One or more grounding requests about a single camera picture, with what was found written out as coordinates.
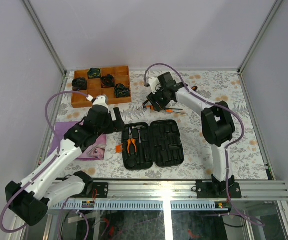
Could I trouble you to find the black rolled tape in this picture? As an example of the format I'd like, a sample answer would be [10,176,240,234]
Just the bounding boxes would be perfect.
[87,67,101,79]
[114,83,130,98]
[100,74,115,88]
[72,77,87,91]

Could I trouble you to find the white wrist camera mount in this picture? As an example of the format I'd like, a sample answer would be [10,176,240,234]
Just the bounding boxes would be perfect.
[86,95,108,108]
[145,77,161,95]

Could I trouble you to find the thin orange precision screwdriver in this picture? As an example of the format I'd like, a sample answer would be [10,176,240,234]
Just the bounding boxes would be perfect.
[165,108,188,116]

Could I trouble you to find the black handled steel hammer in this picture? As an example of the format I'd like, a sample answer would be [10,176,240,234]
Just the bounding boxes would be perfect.
[131,125,146,144]

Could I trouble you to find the floral patterned table mat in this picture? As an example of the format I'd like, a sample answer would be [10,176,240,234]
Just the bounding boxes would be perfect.
[40,70,269,180]

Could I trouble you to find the black rolled tape middle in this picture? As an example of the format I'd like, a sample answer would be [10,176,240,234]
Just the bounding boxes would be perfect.
[100,74,115,88]

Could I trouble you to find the orange wooden compartment tray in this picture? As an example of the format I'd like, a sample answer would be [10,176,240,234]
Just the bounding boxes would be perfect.
[74,65,131,105]

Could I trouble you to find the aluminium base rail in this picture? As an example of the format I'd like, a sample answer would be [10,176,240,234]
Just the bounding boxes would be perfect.
[45,178,288,211]

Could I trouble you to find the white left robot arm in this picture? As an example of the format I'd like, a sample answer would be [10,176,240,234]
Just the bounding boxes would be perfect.
[5,104,124,226]

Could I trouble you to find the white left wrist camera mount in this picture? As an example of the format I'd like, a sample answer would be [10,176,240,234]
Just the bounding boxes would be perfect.
[86,95,108,108]

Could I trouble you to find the purple folded cloth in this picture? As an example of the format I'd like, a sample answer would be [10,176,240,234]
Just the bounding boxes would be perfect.
[46,121,106,161]

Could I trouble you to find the small orange black screwdriver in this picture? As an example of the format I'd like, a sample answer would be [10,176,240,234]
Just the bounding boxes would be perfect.
[142,100,149,108]

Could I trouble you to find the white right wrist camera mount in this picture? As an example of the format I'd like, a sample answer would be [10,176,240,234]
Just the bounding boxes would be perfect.
[145,77,161,95]

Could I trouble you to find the orange handled pliers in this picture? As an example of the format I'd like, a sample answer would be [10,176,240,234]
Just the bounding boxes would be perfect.
[127,128,137,154]

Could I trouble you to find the black rolled tape top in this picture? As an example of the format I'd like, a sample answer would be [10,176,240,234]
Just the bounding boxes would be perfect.
[87,67,101,79]

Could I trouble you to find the black plastic tool case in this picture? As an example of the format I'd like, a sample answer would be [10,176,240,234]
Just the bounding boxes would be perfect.
[121,119,184,171]

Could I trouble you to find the black rolled tape right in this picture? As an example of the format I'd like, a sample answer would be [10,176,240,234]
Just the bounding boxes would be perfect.
[114,83,130,98]

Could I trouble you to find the black rolled tape left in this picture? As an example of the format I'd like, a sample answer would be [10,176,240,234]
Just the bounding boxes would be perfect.
[72,77,87,91]

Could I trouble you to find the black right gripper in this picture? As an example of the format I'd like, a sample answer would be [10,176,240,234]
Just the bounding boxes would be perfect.
[147,85,171,113]

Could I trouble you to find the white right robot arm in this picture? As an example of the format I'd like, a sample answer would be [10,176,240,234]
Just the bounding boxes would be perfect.
[144,72,235,197]

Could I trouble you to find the orange case latch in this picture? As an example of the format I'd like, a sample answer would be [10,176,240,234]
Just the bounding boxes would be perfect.
[115,144,123,153]

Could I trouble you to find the orange handled utility knife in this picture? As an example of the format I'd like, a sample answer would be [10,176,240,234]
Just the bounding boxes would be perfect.
[143,105,155,111]

